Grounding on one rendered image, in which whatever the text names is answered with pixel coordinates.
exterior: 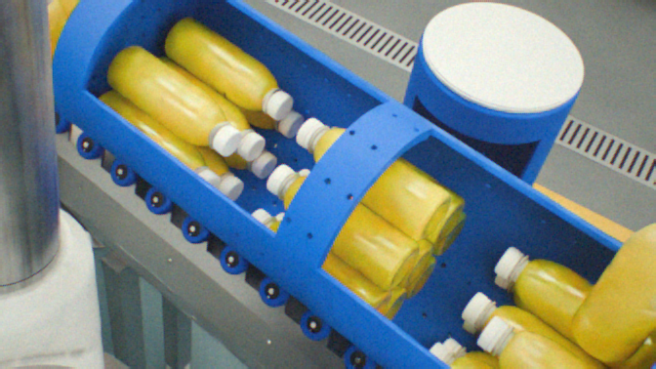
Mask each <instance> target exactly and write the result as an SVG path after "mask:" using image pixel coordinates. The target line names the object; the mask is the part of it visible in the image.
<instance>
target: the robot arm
mask: <svg viewBox="0 0 656 369"><path fill-rule="evenodd" d="M101 324H102V321H101V312H100V304H99V296H98V287H97V278H96V270H95V259H94V253H93V249H92V245H91V242H90V239H89V237H88V235H86V233H85V231H84V230H83V228H82V227H81V225H80V224H79V223H77V222H76V221H75V220H74V219H73V218H72V217H70V216H69V214H68V213H66V211H64V210H61V209H60V202H59V184H58V164H57V146H56V126H55V108H54V88H53V69H52V60H51V50H50V30H49V11H48V0H0V369H104V364H103V346H102V338H101Z"/></svg>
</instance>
